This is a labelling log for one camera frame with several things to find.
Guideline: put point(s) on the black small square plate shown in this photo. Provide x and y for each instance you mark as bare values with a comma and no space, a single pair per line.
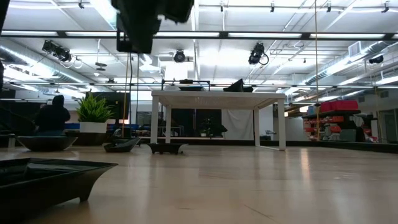
46,186
124,139
191,89
166,148

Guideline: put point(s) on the black leaf-shaped plate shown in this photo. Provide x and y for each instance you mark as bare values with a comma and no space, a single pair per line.
46,143

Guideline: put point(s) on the black ceiling spotlight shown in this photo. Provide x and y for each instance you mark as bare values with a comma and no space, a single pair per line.
179,56

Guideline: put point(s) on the black studio light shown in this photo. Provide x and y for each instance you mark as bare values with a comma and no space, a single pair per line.
59,52
376,59

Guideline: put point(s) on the overhead beam with light strips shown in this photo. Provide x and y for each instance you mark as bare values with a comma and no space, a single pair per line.
222,35

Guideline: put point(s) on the small potted green plant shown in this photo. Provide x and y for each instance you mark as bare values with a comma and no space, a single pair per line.
93,126

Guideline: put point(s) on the white perforated shelf rack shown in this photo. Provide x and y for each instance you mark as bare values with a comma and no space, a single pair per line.
217,100

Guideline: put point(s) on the person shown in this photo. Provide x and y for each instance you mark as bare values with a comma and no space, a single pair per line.
51,116

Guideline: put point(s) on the black teardrop plate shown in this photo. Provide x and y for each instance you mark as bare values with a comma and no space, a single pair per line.
119,147

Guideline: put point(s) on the dark background plant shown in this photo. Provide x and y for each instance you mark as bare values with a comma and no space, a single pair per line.
214,128

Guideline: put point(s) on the white hanging cloth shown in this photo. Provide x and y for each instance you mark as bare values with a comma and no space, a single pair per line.
237,119

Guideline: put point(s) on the shelf unit with red bins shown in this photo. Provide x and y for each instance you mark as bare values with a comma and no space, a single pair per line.
339,105

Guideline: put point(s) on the black ceiling camera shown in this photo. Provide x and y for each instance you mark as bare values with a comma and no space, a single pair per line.
256,53

